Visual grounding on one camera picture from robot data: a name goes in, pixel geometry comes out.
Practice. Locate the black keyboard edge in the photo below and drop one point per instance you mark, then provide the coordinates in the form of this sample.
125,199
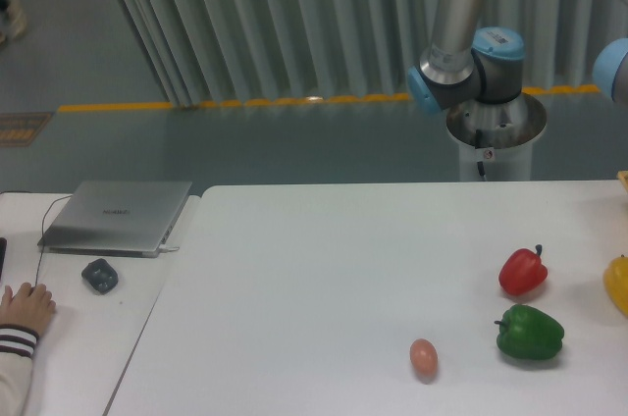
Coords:
3,249

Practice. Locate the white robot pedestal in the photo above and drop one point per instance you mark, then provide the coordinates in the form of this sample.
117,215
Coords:
495,143

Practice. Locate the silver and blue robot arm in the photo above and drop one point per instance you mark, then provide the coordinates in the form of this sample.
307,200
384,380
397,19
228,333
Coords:
459,65

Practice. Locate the yellow bell pepper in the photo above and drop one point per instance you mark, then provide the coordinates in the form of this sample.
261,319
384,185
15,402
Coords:
615,283

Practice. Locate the wooden basket corner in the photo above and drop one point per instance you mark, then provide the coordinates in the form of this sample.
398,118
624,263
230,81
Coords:
622,176

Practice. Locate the brown egg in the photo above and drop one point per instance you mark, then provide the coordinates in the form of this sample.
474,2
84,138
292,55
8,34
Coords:
423,358

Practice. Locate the white striped sleeve forearm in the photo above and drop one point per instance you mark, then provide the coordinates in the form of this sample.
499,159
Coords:
18,345

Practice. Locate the green bell pepper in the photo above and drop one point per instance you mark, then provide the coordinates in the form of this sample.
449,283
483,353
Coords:
527,333

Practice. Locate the person's bare hand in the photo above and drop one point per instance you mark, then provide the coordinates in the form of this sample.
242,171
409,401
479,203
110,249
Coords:
30,307

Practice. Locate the red bell pepper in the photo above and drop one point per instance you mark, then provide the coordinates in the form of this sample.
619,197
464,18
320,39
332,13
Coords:
523,271

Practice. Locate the pleated grey curtain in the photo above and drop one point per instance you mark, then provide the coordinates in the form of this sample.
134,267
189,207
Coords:
224,50

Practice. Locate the silver closed laptop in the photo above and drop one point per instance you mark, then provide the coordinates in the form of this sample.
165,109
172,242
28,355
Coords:
117,218

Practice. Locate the bystander's shoe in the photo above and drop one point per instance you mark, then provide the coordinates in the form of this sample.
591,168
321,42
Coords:
13,21

